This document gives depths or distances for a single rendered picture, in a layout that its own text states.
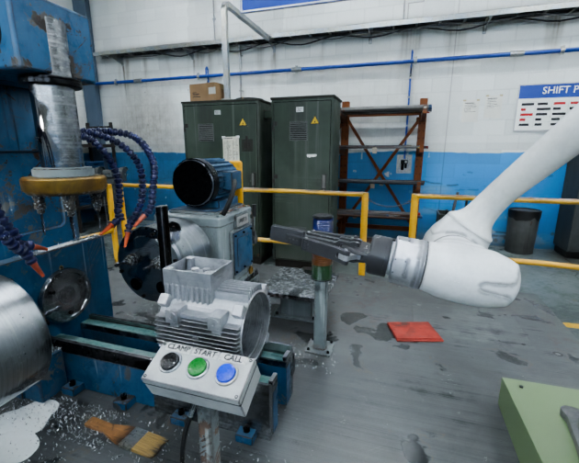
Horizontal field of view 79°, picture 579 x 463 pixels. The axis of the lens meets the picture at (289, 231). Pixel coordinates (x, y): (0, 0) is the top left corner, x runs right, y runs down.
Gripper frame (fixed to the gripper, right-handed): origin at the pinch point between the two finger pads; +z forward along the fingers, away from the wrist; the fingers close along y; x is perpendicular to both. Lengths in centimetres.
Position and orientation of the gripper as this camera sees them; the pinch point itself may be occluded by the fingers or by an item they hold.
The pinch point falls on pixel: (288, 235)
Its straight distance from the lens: 70.4
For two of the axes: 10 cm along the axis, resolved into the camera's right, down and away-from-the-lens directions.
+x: -1.3, 9.5, 2.7
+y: -3.1, 2.2, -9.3
